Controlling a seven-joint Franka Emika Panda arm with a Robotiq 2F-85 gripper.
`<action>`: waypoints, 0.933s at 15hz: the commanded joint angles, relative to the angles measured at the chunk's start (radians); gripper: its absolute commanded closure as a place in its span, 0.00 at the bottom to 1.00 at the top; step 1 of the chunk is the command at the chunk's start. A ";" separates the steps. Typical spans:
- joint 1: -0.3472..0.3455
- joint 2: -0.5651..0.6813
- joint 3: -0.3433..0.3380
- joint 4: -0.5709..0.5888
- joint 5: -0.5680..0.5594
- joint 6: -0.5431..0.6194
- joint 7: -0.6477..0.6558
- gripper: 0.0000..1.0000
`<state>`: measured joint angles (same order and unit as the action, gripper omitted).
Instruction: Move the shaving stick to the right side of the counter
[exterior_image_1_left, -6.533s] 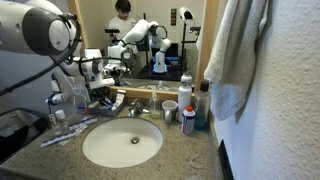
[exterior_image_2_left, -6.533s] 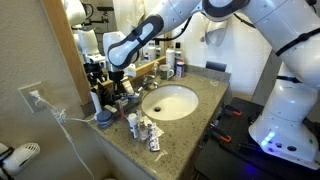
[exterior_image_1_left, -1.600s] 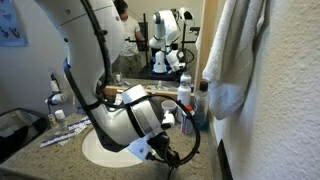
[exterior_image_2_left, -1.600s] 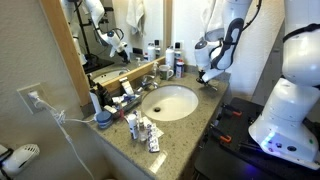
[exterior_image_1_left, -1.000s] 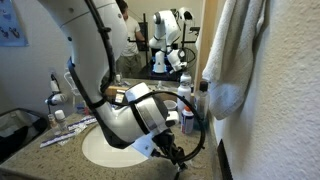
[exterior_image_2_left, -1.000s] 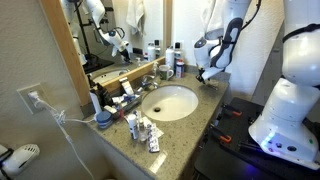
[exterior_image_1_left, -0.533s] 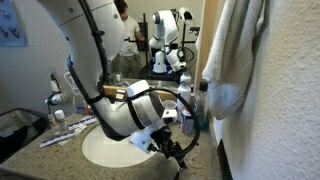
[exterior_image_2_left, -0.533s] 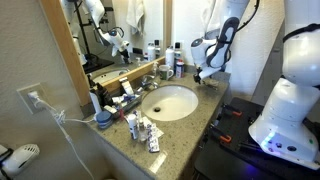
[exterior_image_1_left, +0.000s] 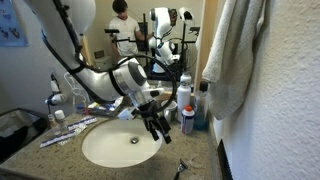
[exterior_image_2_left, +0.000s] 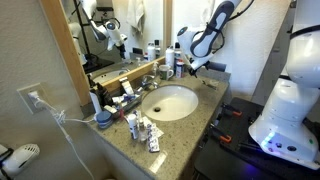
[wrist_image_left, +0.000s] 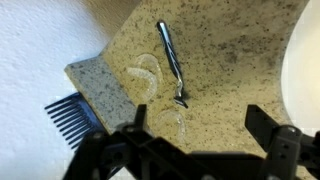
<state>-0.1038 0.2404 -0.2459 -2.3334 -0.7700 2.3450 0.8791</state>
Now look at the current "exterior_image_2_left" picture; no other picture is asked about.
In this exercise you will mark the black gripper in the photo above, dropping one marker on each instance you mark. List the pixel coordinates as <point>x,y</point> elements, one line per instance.
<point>200,65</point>

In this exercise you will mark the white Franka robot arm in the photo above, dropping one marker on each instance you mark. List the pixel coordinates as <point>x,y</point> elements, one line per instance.
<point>293,116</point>

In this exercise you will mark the white red-capped shaving cream can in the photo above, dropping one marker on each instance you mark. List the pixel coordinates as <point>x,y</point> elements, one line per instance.
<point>180,70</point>

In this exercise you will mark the tall white bottle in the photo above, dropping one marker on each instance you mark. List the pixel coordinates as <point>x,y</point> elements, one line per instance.
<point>170,58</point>

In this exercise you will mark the white oval sink basin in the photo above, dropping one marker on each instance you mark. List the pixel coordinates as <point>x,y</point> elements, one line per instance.
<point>171,101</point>

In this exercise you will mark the clear soap dispenser bottle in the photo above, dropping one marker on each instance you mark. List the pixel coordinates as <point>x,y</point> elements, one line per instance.
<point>155,70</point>

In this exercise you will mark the chrome faucet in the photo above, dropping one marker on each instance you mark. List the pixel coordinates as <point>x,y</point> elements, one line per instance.
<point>146,81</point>

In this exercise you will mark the chrome sink drain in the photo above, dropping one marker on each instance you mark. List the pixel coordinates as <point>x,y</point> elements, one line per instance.
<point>157,109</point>

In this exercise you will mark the orange black bar clamp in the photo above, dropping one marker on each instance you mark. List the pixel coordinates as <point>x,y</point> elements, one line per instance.
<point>231,111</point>
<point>221,136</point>

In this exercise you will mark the white toothpaste box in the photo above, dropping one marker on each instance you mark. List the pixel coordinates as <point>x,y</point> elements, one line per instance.
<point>127,86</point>

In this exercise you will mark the blue-printed blister pack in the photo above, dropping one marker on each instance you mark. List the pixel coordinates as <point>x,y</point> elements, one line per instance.
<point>157,130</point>

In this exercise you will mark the grey toiletry tray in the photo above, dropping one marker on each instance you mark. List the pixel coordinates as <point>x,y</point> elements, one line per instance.
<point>128,106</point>

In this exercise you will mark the small clear bottle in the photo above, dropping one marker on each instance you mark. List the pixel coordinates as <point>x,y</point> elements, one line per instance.
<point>142,131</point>

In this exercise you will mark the long blister pack strip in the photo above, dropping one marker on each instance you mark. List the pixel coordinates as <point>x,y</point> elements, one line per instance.
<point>153,140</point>

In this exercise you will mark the white tube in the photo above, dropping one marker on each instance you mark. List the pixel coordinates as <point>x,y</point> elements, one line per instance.
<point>119,99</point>

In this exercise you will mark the small bottle with white cap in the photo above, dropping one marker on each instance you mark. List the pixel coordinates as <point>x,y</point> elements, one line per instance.
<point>133,126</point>

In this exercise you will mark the small red tube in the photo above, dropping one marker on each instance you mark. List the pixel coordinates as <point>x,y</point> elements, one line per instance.
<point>121,115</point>

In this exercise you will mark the black robot table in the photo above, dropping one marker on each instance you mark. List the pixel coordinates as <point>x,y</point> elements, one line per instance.
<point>226,160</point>

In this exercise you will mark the blue round jar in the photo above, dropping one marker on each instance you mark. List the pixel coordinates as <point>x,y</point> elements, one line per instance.
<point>104,120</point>

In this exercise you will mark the white hair dryer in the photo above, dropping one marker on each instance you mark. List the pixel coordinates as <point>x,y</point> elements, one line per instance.
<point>21,158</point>

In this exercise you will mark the wood-framed wall mirror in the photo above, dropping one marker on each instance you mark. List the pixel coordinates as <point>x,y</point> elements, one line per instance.
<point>61,50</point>

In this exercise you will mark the white wall outlet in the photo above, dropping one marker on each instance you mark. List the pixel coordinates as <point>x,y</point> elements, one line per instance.
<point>26,100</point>

